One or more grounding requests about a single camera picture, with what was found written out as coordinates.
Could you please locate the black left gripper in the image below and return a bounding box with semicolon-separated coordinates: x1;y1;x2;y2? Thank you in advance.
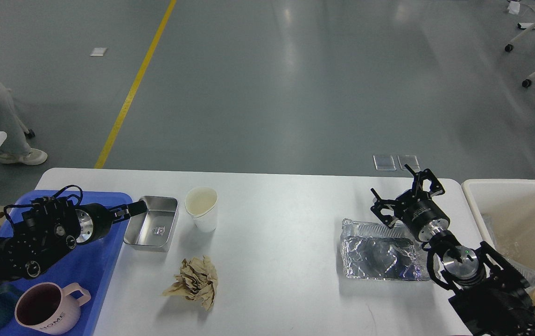
76;200;148;245

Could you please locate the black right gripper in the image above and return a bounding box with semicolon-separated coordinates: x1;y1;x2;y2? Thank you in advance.
371;164;451;243

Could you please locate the stainless steel rectangular tray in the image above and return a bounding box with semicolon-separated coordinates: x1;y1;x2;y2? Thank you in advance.
124;196;178;252

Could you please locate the pink ceramic mug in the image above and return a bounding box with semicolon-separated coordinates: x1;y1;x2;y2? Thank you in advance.
14;281;91;335

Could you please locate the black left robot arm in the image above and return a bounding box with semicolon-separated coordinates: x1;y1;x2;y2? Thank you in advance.
0;189;148;285

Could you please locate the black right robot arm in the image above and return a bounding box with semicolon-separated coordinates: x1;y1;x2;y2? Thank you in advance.
370;166;535;336

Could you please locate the clear floor plate right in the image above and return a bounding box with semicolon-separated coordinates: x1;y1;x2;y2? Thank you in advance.
396;155;421;172

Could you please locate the clear floor plate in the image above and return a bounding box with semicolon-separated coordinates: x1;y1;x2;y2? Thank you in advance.
373;154;396;171
396;155;421;172

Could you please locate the clear floor plate left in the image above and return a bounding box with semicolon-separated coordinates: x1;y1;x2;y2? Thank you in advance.
373;154;396;171

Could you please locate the blue plastic tray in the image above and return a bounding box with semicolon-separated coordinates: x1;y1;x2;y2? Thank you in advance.
0;190;133;336

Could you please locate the aluminium foil container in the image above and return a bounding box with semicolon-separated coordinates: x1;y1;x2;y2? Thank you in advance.
339;218;431;281

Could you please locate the white paper cup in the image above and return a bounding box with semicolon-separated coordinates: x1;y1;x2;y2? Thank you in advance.
185;186;218;232

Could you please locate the crumpled brown paper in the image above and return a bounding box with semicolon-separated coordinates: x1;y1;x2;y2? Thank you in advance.
162;255;218;311

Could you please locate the beige plastic bin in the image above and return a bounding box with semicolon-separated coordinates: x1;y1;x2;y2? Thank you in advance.
461;179;535;322

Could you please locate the foil container in bin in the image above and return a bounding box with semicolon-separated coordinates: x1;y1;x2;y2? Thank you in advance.
502;255;535;290

